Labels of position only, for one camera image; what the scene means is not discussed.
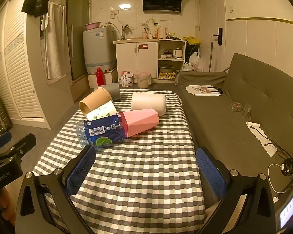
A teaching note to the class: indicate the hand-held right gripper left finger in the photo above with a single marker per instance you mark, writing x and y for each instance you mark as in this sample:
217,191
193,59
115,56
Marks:
80,169

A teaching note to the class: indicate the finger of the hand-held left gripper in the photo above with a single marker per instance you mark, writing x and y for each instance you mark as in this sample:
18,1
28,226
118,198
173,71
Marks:
22,145
1,139

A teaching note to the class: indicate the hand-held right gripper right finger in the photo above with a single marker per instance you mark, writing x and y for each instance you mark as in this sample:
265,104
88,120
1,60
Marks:
210,171

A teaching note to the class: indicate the pink faceted cup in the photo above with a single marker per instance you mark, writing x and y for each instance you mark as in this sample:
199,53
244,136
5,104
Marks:
141,122

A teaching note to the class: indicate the white floral paper cup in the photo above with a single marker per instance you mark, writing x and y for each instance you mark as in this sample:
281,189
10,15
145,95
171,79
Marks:
102,112

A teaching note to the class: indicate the brown paper cup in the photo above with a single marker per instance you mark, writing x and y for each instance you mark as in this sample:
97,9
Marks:
95,100

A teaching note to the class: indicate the grey plastic cup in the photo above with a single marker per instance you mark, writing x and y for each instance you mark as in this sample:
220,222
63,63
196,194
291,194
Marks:
111,90

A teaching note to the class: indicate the white plastic cup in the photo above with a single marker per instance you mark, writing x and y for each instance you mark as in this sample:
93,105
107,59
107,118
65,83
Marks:
149,103

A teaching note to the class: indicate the grey sofa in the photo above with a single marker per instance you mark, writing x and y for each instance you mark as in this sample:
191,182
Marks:
210,126

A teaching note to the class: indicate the blue label plastic bottle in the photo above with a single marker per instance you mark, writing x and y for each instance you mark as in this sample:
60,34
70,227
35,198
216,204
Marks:
105,131

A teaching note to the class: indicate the white cloth pouch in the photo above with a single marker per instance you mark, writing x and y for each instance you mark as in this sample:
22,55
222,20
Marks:
260,136

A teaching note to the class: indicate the grey white checked tablecloth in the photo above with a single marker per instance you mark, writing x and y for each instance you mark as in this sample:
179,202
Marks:
141,175

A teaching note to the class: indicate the clear wine glass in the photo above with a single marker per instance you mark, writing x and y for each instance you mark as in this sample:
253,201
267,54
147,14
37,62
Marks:
246,109
236,106

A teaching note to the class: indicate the white louvered wardrobe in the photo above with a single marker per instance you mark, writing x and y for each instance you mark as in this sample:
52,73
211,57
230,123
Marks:
14,65

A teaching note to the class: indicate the white printed tote bag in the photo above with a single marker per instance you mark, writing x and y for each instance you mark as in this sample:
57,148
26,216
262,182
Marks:
202,90

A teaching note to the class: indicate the black device with display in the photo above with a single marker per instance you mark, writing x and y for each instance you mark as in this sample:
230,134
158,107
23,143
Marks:
289,212

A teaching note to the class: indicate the red bottle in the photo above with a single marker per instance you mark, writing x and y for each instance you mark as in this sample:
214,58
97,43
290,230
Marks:
100,76

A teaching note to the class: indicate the white printed refill pack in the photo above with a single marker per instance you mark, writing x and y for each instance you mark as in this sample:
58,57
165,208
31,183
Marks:
127,78

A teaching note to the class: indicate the egg carton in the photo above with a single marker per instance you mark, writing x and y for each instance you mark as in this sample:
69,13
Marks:
167,75

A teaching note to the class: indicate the white hanging towel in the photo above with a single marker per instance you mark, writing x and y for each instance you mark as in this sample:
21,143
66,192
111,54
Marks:
55,41

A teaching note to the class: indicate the white trash bin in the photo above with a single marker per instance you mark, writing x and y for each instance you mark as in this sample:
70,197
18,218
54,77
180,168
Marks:
143,80

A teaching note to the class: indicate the white plastic bag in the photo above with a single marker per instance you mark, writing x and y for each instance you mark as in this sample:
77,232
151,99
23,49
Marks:
194,61

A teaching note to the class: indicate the green basin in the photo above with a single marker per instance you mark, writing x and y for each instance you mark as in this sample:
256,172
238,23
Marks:
166,68

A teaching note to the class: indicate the white sink cabinet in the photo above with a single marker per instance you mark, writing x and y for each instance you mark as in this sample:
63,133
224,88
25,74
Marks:
136,61

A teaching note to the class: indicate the white cooking pot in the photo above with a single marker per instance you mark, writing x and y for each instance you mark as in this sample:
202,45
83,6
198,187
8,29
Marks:
177,53

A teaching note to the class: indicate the grey washing machine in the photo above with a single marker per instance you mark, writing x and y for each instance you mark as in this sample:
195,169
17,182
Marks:
99,46

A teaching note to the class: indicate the yellow plastic bag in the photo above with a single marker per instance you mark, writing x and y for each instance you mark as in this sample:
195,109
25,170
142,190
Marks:
191,40

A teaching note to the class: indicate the white open shelf unit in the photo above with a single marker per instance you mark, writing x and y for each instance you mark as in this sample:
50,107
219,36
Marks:
172,42

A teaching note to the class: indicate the black hanging cloth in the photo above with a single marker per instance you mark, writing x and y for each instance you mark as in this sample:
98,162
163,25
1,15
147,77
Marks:
34,6

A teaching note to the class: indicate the pink wash basin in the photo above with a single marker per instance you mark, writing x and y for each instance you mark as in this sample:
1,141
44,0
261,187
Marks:
92,25

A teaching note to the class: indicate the metal faucet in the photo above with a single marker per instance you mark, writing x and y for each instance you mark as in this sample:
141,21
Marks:
124,30

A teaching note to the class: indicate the white electric kettle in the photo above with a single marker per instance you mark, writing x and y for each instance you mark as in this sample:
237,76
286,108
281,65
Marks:
162,32

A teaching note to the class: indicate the pink bottle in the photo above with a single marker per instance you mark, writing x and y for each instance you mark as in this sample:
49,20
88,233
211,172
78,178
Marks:
144,33

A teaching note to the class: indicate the white door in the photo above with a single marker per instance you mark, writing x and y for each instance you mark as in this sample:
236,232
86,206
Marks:
208,17

